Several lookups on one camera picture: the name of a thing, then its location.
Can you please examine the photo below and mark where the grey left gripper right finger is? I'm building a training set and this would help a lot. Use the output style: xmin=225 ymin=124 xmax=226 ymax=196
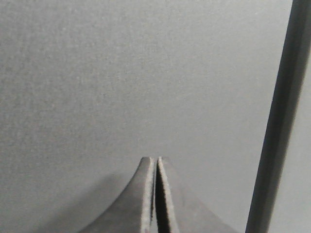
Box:
xmin=155 ymin=157 xmax=235 ymax=233

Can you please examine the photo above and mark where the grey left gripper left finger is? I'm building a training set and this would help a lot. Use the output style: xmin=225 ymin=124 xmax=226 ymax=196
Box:
xmin=81 ymin=157 xmax=155 ymax=233

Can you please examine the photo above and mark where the dark grey fridge door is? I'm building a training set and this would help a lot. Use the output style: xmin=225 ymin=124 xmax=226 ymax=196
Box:
xmin=0 ymin=0 xmax=292 ymax=233
xmin=245 ymin=0 xmax=311 ymax=233

